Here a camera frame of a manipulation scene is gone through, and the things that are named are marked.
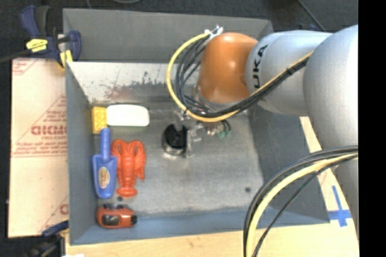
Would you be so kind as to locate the brown cardboard board red print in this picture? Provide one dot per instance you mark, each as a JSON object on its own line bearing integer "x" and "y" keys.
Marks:
{"x": 36, "y": 165}

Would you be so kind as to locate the blue toy shovel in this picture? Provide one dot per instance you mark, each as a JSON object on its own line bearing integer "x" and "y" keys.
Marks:
{"x": 104, "y": 174}

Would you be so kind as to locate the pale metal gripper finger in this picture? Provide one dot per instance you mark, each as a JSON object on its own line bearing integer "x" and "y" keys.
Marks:
{"x": 193, "y": 141}
{"x": 182, "y": 116}

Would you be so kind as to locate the red toy lobster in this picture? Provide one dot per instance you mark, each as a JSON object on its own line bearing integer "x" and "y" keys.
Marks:
{"x": 130, "y": 165}

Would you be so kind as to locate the white oval soap bar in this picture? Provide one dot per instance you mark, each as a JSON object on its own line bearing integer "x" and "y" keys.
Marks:
{"x": 128, "y": 115}

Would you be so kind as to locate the red tape measure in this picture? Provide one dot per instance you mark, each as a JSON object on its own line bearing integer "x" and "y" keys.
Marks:
{"x": 116, "y": 216}

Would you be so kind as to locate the grey metal bin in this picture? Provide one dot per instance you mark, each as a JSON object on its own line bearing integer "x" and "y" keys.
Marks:
{"x": 205, "y": 177}

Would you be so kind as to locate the yellow sponge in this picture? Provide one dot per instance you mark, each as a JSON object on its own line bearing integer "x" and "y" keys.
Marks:
{"x": 99, "y": 120}

